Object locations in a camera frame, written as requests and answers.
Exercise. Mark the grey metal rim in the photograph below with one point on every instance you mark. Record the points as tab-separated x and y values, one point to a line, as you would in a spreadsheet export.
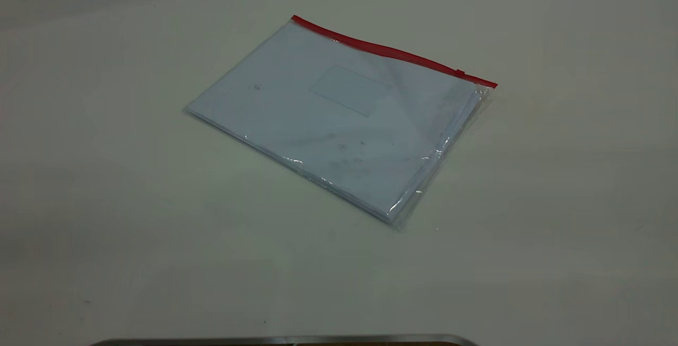
286	340

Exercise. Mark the clear plastic zipper bag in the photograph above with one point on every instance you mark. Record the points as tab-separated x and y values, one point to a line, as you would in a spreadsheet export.
339	123

